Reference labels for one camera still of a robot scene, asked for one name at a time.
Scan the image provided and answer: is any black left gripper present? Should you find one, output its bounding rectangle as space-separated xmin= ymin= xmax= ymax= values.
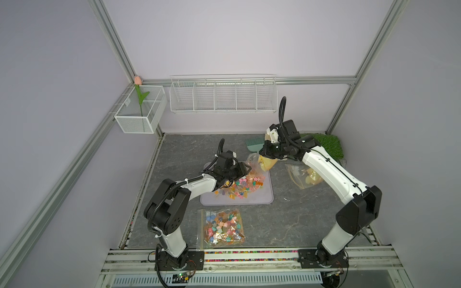
xmin=223 ymin=161 xmax=252 ymax=182

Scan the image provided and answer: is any ziploc bag of candies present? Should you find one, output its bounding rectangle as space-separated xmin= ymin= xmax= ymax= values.
xmin=246 ymin=153 xmax=278 ymax=185
xmin=197 ymin=209 xmax=246 ymax=249
xmin=285 ymin=164 xmax=324 ymax=190

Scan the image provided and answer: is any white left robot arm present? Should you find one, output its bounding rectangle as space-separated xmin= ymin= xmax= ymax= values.
xmin=144 ymin=139 xmax=252 ymax=260

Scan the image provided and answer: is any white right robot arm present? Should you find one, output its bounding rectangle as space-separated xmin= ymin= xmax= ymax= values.
xmin=259 ymin=97 xmax=382 ymax=262

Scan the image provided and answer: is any pile of loose candies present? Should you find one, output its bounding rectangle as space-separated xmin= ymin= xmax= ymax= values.
xmin=214 ymin=172 xmax=266 ymax=200

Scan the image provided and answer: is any beige work glove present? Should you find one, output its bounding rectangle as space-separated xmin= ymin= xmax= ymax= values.
xmin=264 ymin=133 xmax=272 ymax=142

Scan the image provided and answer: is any green hand broom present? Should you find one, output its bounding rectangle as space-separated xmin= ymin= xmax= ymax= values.
xmin=246 ymin=138 xmax=265 ymax=153

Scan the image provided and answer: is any green artificial grass mat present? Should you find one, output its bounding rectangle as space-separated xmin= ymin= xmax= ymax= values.
xmin=302 ymin=133 xmax=344 ymax=161

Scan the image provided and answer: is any lilac plastic tray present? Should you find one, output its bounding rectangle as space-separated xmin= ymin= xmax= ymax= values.
xmin=199 ymin=172 xmax=274 ymax=206

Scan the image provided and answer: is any small white mesh basket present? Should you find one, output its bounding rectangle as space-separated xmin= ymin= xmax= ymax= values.
xmin=114 ymin=85 xmax=168 ymax=134

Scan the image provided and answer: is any pink artificial tulip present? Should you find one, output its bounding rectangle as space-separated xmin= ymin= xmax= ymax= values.
xmin=134 ymin=76 xmax=150 ymax=116

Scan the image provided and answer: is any long white wire basket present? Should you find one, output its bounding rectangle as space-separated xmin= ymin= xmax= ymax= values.
xmin=169 ymin=74 xmax=278 ymax=114

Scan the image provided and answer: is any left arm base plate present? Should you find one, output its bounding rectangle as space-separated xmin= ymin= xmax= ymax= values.
xmin=156 ymin=250 xmax=205 ymax=271

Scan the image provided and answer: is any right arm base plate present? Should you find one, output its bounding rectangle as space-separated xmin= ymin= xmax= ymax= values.
xmin=297 ymin=249 xmax=349 ymax=269

